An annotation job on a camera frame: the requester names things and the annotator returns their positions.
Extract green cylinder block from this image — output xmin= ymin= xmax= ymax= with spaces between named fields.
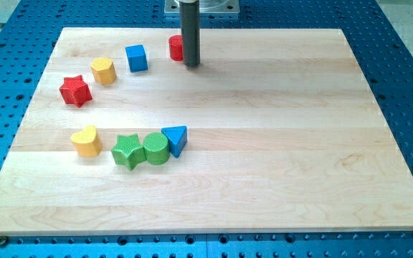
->
xmin=143 ymin=133 xmax=170 ymax=166

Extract yellow heart block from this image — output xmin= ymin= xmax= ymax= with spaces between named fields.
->
xmin=70 ymin=125 xmax=103 ymax=157

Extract blue cube block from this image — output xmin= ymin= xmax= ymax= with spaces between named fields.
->
xmin=125 ymin=44 xmax=148 ymax=72

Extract blue triangle block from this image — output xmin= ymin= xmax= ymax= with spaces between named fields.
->
xmin=161 ymin=125 xmax=187 ymax=158

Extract red cylinder block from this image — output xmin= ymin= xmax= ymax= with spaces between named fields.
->
xmin=168 ymin=34 xmax=184 ymax=61

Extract blue perforated metal base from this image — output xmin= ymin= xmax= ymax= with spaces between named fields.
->
xmin=0 ymin=1 xmax=413 ymax=257

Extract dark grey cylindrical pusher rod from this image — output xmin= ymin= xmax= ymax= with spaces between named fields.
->
xmin=179 ymin=0 xmax=200 ymax=67

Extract light wooden board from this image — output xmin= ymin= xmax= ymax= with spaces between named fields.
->
xmin=0 ymin=27 xmax=413 ymax=236

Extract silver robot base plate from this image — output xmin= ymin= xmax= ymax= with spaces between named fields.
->
xmin=164 ymin=0 xmax=240 ymax=16

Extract green star block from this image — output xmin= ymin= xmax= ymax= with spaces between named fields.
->
xmin=111 ymin=134 xmax=146 ymax=171

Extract red star block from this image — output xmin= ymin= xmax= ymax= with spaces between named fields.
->
xmin=59 ymin=75 xmax=92 ymax=108

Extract yellow hexagon block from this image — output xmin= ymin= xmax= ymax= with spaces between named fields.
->
xmin=90 ymin=57 xmax=117 ymax=85

